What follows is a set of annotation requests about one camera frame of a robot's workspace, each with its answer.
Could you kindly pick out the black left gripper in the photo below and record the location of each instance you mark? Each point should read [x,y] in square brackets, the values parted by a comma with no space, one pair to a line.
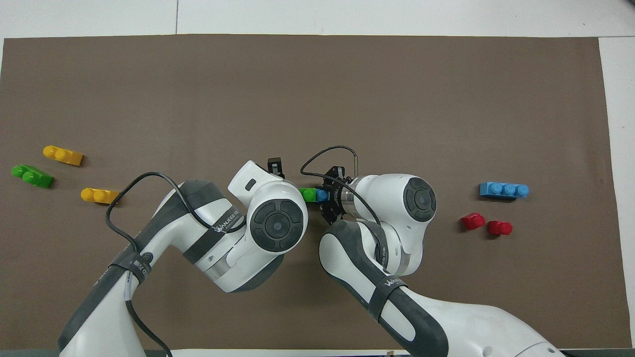
[276,168]

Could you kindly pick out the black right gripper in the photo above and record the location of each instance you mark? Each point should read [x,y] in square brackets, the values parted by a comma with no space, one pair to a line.
[339,198]

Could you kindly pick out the blue three-stud toy brick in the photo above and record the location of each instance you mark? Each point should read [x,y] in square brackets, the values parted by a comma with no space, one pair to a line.
[503,191]
[322,196]

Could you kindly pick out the green two-stud toy brick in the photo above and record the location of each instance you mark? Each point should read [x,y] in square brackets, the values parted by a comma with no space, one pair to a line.
[34,177]
[307,194]

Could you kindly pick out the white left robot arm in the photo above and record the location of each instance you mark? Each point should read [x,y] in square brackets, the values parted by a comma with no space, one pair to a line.
[275,225]

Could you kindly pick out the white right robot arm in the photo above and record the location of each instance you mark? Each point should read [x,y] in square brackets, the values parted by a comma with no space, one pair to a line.
[419,198]

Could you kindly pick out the brown table mat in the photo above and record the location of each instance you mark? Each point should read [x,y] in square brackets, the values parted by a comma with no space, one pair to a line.
[317,99]

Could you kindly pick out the red small toy brick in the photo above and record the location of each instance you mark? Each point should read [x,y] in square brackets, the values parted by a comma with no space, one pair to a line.
[474,221]
[500,228]

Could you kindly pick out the yellow two-stud toy brick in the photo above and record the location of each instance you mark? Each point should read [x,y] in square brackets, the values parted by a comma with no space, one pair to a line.
[64,156]
[100,197]

